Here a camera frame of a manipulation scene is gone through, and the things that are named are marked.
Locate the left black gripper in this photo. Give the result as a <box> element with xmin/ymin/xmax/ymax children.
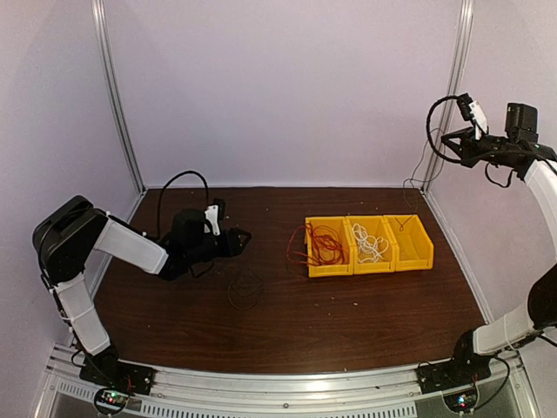
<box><xmin>185</xmin><ymin>227</ymin><xmax>251</xmax><ymax>265</ymax></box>

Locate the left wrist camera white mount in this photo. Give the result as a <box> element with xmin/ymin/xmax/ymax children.
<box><xmin>205</xmin><ymin>199</ymin><xmax>226</xmax><ymax>236</ymax></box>

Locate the right circuit board with leds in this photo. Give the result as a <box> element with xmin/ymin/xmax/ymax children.
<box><xmin>443</xmin><ymin>388</ymin><xmax>479</xmax><ymax>414</ymax></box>

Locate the yellow bin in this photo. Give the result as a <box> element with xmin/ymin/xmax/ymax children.
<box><xmin>346</xmin><ymin>216</ymin><xmax>396</xmax><ymax>275</ymax></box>
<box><xmin>304</xmin><ymin>217</ymin><xmax>354</xmax><ymax>279</ymax></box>
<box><xmin>384</xmin><ymin>214</ymin><xmax>434</xmax><ymax>272</ymax></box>

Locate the middle yellow bin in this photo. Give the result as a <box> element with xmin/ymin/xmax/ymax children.
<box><xmin>346</xmin><ymin>216</ymin><xmax>396</xmax><ymax>275</ymax></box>

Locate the red cable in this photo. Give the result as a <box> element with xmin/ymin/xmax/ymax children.
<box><xmin>285</xmin><ymin>221</ymin><xmax>349</xmax><ymax>267</ymax></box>

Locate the black camera cable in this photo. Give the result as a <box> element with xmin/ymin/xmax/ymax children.
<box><xmin>155</xmin><ymin>170</ymin><xmax>211</xmax><ymax>240</ymax></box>
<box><xmin>425</xmin><ymin>94</ymin><xmax>471</xmax><ymax>165</ymax></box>

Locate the right black camera cable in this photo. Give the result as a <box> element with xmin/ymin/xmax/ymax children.
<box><xmin>425</xmin><ymin>94</ymin><xmax>471</xmax><ymax>165</ymax></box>

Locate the aluminium frame post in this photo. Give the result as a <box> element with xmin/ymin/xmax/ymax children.
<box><xmin>91</xmin><ymin>0</ymin><xmax>146</xmax><ymax>194</ymax></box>
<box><xmin>421</xmin><ymin>0</ymin><xmax>474</xmax><ymax>194</ymax></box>

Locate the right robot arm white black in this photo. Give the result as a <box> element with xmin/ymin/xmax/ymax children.
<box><xmin>434</xmin><ymin>95</ymin><xmax>556</xmax><ymax>385</ymax></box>

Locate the right yellow bin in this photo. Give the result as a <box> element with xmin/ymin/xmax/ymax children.
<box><xmin>384</xmin><ymin>214</ymin><xmax>434</xmax><ymax>272</ymax></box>

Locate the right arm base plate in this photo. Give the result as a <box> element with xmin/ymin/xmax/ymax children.
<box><xmin>415</xmin><ymin>356</ymin><xmax>492</xmax><ymax>394</ymax></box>

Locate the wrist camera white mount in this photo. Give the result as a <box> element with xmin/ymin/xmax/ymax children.
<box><xmin>205</xmin><ymin>199</ymin><xmax>226</xmax><ymax>236</ymax></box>
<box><xmin>456</xmin><ymin>93</ymin><xmax>489</xmax><ymax>140</ymax></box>

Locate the left aluminium frame post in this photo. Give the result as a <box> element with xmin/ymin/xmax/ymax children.
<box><xmin>91</xmin><ymin>0</ymin><xmax>146</xmax><ymax>194</ymax></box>

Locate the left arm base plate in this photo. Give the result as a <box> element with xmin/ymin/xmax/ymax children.
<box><xmin>79</xmin><ymin>361</ymin><xmax>156</xmax><ymax>395</ymax></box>

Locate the left black camera cable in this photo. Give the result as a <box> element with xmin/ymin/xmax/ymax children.
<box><xmin>155</xmin><ymin>170</ymin><xmax>211</xmax><ymax>240</ymax></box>

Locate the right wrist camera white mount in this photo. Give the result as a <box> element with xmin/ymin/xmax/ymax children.
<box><xmin>456</xmin><ymin>93</ymin><xmax>489</xmax><ymax>140</ymax></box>

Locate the right aluminium frame post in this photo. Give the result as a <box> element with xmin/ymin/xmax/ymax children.
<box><xmin>421</xmin><ymin>0</ymin><xmax>474</xmax><ymax>194</ymax></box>

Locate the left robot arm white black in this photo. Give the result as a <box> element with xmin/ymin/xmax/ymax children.
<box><xmin>32</xmin><ymin>195</ymin><xmax>252</xmax><ymax>387</ymax></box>

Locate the left circuit board with leds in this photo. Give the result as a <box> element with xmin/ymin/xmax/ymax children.
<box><xmin>93</xmin><ymin>388</ymin><xmax>131</xmax><ymax>415</ymax></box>

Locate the front aluminium rail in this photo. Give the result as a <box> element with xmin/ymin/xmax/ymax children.
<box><xmin>43</xmin><ymin>334</ymin><xmax>536</xmax><ymax>418</ymax></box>

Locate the circuit board with leds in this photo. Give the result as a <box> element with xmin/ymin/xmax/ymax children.
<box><xmin>93</xmin><ymin>388</ymin><xmax>131</xmax><ymax>415</ymax></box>
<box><xmin>443</xmin><ymin>388</ymin><xmax>479</xmax><ymax>414</ymax></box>

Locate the left yellow bin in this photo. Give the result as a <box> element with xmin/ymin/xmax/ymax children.
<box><xmin>304</xmin><ymin>217</ymin><xmax>354</xmax><ymax>279</ymax></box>

